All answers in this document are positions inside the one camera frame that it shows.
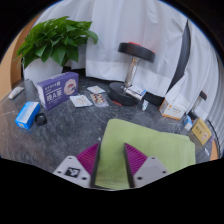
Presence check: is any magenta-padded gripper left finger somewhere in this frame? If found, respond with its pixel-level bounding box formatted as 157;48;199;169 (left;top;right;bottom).
52;142;102;189

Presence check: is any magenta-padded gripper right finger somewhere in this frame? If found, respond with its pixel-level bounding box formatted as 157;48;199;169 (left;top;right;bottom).
123;142;172;189

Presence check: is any green towel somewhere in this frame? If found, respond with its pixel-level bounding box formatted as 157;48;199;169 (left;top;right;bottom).
94;118;197;191

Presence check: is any small black round object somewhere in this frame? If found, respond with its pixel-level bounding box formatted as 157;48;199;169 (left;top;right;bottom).
34;112;48;127

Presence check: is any small blue and white box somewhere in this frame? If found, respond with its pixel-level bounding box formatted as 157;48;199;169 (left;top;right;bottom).
183;114;194;132

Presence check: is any small white bottle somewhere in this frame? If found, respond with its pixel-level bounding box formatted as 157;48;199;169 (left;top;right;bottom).
141;99;150;112

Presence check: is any white and orange box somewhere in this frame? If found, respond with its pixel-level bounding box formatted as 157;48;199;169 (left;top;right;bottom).
158;97;188;121

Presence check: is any yellow box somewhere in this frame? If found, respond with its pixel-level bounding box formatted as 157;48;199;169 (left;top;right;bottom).
189;117;213;146

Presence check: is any white blister pack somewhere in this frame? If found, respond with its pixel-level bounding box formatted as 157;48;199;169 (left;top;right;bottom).
69;94;93;108

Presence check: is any blister pack with brown pills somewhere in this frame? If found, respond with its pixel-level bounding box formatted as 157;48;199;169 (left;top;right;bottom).
89;93;110;108

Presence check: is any white and blue flat box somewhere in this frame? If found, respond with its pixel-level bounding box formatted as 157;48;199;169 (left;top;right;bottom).
125;85;147;101

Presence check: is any purple cardboard box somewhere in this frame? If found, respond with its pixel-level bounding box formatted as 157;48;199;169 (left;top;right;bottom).
36;71;80;111

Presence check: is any small white sachet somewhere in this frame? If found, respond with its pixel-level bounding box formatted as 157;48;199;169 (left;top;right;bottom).
86;85;106;95

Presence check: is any small black dumbbell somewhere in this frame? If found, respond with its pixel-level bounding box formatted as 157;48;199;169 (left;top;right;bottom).
187;90;208;121

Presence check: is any large black dumbbell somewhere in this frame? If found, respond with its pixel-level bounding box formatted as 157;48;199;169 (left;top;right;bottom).
107;41;157;107

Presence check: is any green potted plant white pot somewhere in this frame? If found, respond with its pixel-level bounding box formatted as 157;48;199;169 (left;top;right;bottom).
14;15;100;88

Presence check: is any white curtain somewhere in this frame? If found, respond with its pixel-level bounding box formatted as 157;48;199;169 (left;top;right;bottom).
33;0;222;134

